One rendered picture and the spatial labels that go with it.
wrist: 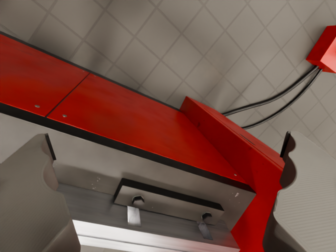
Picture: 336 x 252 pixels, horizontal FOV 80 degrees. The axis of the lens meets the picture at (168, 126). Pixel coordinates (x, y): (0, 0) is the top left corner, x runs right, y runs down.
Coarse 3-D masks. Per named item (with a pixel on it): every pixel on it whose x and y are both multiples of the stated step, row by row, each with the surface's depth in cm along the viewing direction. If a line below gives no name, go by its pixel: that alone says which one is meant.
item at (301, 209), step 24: (288, 144) 10; (312, 144) 9; (288, 168) 9; (312, 168) 8; (288, 192) 7; (312, 192) 7; (288, 216) 6; (312, 216) 6; (264, 240) 7; (288, 240) 6; (312, 240) 5
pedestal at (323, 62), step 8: (328, 32) 138; (320, 40) 141; (328, 40) 135; (312, 48) 144; (320, 48) 139; (328, 48) 134; (312, 56) 142; (320, 56) 137; (328, 56) 136; (312, 64) 149; (320, 64) 142; (328, 64) 138
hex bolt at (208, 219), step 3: (204, 213) 54; (207, 213) 54; (201, 216) 54; (204, 216) 53; (207, 216) 53; (210, 216) 53; (204, 219) 53; (207, 219) 53; (210, 219) 54; (204, 222) 54; (207, 222) 54
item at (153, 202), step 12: (132, 180) 49; (120, 192) 46; (132, 192) 47; (144, 192) 48; (156, 192) 49; (168, 192) 51; (144, 204) 49; (156, 204) 50; (168, 204) 51; (180, 204) 51; (192, 204) 52; (204, 204) 54; (216, 204) 57; (180, 216) 53; (192, 216) 54; (216, 216) 56
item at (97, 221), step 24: (72, 192) 44; (96, 192) 48; (72, 216) 39; (96, 216) 41; (120, 216) 44; (144, 216) 48; (168, 216) 52; (96, 240) 41; (120, 240) 43; (144, 240) 44; (168, 240) 46; (192, 240) 48; (216, 240) 52
